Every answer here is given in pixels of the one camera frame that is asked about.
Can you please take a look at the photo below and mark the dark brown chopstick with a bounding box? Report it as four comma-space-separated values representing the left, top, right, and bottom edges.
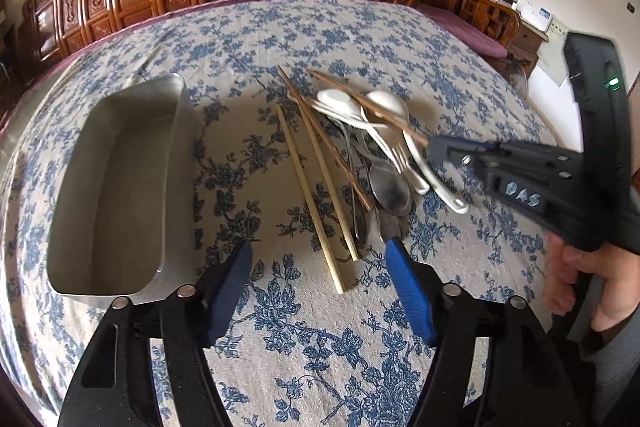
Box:
277, 66, 374, 211
306, 67, 428, 146

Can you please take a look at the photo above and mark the white ceramic spoon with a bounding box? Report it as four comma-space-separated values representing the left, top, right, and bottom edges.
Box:
367, 91, 470, 215
314, 89, 431, 195

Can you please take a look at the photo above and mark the light bamboo chopstick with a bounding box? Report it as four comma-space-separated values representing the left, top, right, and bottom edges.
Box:
298, 105, 359, 261
276, 105, 345, 295

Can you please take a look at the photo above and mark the metal fork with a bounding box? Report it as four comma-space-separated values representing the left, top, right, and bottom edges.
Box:
363, 122, 416, 174

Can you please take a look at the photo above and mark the grey sleeve forearm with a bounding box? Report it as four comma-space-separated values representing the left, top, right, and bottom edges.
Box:
582, 309, 640, 426

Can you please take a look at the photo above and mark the person's right hand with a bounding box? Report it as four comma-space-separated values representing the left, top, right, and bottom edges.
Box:
544, 232, 639, 332

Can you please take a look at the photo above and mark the metal spoon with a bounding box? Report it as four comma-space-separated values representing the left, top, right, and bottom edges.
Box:
349, 129, 412, 217

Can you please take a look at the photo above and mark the purple seat cushion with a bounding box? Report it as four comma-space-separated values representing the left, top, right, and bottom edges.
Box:
416, 3, 508, 58

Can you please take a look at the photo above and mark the blue floral tablecloth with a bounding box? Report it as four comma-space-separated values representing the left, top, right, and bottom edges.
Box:
1, 0, 553, 426

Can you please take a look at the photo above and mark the wooden side table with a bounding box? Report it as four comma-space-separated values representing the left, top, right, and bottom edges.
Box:
454, 0, 548, 67

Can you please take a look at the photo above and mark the metal rectangular tray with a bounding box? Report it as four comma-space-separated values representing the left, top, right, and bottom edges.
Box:
47, 74, 198, 307

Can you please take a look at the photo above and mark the white wall panel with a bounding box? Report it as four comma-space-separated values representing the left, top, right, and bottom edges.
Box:
538, 16, 570, 86

